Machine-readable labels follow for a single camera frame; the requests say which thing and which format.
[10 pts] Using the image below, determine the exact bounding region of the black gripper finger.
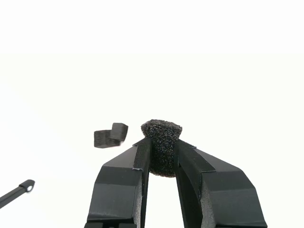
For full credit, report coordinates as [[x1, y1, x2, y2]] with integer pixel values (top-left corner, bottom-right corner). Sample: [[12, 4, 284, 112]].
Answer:
[[174, 139, 268, 228], [86, 137, 152, 228]]

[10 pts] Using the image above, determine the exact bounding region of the black foam cube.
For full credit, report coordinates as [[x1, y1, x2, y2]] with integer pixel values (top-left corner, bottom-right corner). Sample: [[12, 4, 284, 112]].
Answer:
[[140, 118, 183, 178], [109, 122, 129, 141], [94, 130, 121, 149]]

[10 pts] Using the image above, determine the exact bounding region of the black rod with round tip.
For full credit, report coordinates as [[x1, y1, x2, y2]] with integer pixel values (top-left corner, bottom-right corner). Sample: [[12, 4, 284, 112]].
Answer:
[[0, 179, 36, 210]]

